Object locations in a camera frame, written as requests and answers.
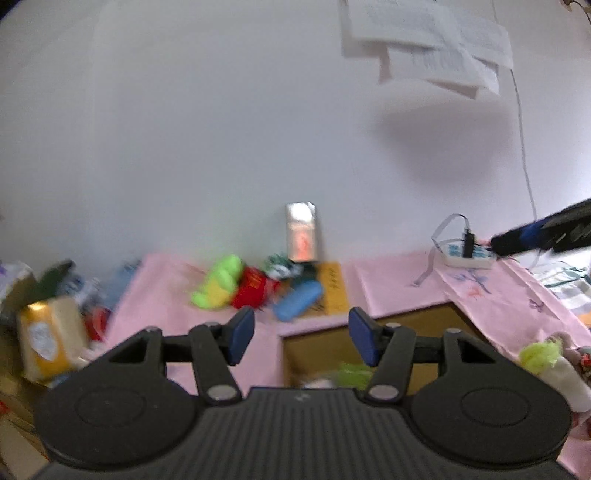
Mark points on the white plush toy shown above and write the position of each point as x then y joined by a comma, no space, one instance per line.
568,385

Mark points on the pink deer print tablecloth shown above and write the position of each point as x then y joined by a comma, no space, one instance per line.
397,277

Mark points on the yellow-green fluffy toy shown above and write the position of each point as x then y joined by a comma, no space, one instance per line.
538,357

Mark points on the white paper sheet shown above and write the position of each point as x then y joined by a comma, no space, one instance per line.
438,69
489,41
397,21

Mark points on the blue glasses case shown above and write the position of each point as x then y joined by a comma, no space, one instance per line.
295,300

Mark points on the white power strip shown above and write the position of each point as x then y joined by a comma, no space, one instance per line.
457,258

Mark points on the red plush toy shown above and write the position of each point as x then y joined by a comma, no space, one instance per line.
249,288

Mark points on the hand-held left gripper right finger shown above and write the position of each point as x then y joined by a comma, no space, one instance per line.
362,337

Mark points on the green and yellow plush toy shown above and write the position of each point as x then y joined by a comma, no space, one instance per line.
217,281

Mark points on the dark green cloth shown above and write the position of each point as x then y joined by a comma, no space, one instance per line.
55,277

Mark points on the small panda plush toy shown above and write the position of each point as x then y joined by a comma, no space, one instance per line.
279,266

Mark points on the green fluffy towel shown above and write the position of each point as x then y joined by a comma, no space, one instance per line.
353,374

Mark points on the black smartphone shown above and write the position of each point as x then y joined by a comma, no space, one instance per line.
302,230

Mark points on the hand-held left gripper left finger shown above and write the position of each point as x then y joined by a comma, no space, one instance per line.
242,334

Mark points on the yellow tissue pack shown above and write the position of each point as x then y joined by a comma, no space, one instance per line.
51,337

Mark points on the pink floral fabric toy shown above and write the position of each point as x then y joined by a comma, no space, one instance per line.
582,360

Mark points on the brown cardboard box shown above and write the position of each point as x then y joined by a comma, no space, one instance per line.
314,355

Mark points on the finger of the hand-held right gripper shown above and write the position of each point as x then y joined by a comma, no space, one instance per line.
508,242

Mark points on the black charger plug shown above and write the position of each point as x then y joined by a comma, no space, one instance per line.
468,242

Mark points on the striped cloth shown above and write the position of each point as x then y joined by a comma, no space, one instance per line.
563,286

